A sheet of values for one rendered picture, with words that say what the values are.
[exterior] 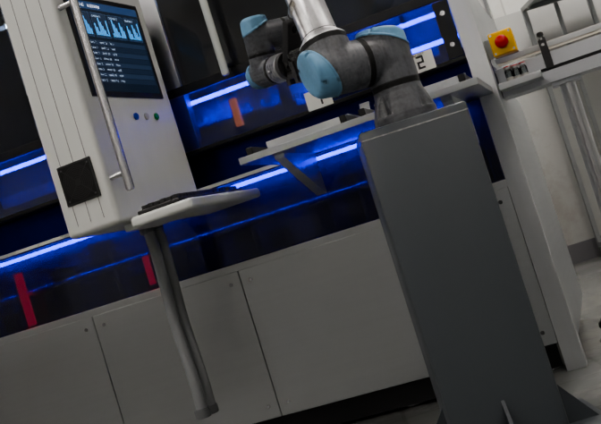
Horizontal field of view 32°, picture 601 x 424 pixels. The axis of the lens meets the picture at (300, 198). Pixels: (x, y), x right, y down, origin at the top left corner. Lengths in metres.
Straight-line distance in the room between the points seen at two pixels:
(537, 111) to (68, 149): 4.14
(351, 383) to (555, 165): 3.54
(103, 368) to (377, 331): 0.96
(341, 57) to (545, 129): 4.34
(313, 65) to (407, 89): 0.23
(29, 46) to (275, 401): 1.35
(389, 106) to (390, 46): 0.14
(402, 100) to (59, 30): 1.08
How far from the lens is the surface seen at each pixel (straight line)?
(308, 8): 2.43
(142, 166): 3.10
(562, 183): 6.62
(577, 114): 3.32
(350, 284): 3.28
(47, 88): 3.02
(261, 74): 2.80
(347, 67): 2.36
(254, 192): 3.15
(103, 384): 3.63
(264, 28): 2.82
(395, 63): 2.41
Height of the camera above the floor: 0.58
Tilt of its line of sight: 3 degrees up
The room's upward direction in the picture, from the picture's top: 17 degrees counter-clockwise
